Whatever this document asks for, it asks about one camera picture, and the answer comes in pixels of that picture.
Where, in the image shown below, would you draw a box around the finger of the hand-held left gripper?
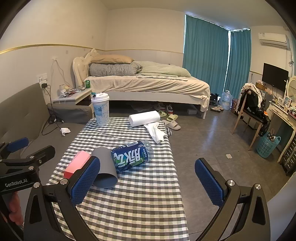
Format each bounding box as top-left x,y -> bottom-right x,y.
0,137 -> 29,161
22,145 -> 56,171

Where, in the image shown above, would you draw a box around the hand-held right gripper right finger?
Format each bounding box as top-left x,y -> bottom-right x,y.
195,158 -> 271,241

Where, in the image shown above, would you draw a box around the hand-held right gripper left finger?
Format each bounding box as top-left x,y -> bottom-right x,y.
23,156 -> 102,241

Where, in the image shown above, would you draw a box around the grey cup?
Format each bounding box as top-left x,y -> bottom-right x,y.
91,147 -> 119,189

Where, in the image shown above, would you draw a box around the person's left hand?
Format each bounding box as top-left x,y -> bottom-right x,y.
8,192 -> 24,228

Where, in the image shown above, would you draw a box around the pink sponge block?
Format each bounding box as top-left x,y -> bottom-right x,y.
64,150 -> 91,179

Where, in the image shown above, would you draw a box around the grey sofa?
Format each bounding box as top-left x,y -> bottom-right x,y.
0,83 -> 93,164

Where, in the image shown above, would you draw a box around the blue label plastic bottle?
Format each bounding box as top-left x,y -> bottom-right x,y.
111,140 -> 153,171

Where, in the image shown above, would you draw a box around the checked tablecloth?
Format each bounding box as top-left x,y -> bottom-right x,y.
45,117 -> 190,241

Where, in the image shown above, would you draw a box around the white nightstand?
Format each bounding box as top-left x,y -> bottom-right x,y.
52,88 -> 95,118

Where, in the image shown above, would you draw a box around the beige slipper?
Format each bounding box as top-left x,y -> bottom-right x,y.
166,120 -> 182,131

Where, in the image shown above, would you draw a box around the teal laundry basket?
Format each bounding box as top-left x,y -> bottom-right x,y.
256,133 -> 281,159

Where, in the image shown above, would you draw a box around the white tumbler with lid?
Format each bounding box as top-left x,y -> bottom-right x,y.
91,92 -> 110,126

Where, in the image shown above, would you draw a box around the crumpled white tissue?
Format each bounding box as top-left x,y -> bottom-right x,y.
143,122 -> 168,143

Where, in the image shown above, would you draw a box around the wooden chair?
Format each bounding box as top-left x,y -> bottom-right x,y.
232,89 -> 269,151

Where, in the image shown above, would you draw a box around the large water jug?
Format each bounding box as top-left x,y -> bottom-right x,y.
219,90 -> 233,111

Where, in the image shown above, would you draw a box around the black drawer unit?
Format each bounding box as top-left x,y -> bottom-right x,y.
283,134 -> 296,177

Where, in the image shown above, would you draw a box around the grey white sneakers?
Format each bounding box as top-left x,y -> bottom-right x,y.
158,103 -> 174,114

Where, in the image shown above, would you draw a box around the white paper towel roll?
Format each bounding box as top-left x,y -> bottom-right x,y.
129,110 -> 161,127

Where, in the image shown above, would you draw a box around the clothes pile on chair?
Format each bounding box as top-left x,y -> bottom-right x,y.
240,83 -> 271,137

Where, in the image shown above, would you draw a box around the white dressing table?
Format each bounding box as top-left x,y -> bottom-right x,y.
266,101 -> 296,163

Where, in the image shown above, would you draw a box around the white bed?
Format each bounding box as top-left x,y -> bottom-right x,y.
73,48 -> 211,119

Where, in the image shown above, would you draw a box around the checked folded blanket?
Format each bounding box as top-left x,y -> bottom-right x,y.
89,62 -> 144,77

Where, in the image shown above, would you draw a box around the beige pillow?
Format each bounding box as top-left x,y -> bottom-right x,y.
91,55 -> 135,64

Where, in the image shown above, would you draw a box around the pale green duvet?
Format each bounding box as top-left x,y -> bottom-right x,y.
134,61 -> 192,78

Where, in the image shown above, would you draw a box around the black television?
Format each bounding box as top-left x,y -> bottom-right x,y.
262,63 -> 289,92

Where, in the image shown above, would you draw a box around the narrow teal curtain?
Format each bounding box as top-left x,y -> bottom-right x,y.
225,29 -> 252,93

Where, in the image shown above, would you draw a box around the oval mirror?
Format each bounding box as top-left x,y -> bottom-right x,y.
286,76 -> 296,98

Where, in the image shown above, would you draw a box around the wide teal curtain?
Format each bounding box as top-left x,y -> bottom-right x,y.
183,14 -> 230,92

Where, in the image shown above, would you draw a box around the white air conditioner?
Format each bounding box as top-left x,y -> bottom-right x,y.
258,32 -> 290,49

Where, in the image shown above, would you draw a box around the black charger with cable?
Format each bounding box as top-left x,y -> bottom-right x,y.
41,83 -> 64,136

